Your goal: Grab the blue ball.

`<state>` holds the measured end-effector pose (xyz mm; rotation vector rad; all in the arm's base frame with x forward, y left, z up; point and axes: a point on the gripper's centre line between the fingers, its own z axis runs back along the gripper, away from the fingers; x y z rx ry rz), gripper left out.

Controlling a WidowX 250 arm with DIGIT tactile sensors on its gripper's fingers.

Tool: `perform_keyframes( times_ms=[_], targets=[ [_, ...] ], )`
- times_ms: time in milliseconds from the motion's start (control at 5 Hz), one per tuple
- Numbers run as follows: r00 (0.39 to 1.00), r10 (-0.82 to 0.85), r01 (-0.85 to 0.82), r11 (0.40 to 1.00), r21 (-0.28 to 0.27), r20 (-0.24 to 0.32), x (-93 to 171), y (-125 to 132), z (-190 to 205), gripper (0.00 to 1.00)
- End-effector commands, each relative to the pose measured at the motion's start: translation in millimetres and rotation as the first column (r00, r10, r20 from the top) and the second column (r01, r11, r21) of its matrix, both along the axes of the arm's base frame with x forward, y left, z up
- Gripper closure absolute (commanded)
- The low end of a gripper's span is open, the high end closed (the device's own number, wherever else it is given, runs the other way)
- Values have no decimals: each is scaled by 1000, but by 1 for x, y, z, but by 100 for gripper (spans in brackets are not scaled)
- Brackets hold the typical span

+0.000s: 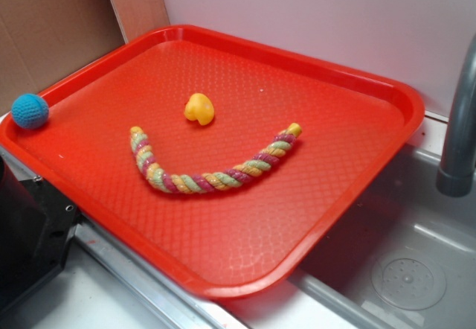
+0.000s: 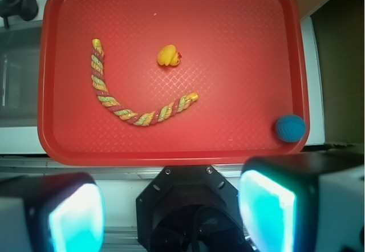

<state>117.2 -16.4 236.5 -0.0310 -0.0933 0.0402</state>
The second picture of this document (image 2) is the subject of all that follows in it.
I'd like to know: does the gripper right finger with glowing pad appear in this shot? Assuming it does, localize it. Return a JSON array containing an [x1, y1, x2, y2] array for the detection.
[[238, 151, 364, 251]]

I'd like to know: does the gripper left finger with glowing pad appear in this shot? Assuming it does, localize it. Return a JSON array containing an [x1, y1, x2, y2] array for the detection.
[[1, 172, 106, 251]]

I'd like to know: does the blue textured ball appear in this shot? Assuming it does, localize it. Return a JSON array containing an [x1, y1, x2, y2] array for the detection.
[[275, 115, 306, 143]]

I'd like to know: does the red plastic tray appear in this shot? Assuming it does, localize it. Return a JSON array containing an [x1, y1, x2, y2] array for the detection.
[[37, 0, 309, 166]]

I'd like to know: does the yellow rubber duck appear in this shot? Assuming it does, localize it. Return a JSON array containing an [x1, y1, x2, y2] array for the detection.
[[157, 44, 182, 66]]

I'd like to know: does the black clamp knob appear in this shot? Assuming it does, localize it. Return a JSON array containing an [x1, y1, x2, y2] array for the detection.
[[1, 0, 39, 30]]

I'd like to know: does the multicolour twisted rope toy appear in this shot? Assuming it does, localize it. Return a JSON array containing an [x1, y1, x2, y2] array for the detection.
[[91, 38, 200, 127]]

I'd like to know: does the black octagonal mount plate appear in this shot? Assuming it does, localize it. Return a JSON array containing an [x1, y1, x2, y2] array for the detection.
[[136, 166, 253, 251]]

